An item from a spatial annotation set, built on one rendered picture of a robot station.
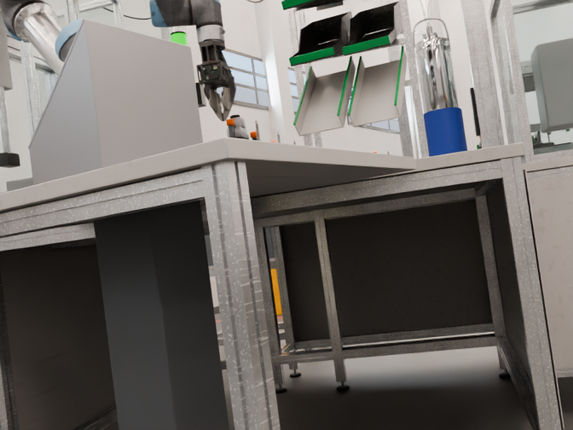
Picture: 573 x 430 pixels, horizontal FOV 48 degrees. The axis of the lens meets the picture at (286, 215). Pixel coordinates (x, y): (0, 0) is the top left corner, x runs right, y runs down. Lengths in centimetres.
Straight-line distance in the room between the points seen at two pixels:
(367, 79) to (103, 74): 90
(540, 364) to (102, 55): 115
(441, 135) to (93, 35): 160
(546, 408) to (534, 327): 18
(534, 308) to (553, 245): 74
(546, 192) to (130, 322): 148
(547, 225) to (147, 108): 146
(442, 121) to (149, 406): 165
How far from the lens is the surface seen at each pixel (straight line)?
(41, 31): 178
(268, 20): 896
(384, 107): 176
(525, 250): 157
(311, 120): 180
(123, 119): 125
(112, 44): 128
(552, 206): 230
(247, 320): 89
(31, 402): 219
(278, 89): 869
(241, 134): 187
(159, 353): 129
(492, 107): 291
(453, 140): 254
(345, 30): 194
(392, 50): 297
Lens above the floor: 71
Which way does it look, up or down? 2 degrees up
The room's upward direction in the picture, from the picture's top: 8 degrees counter-clockwise
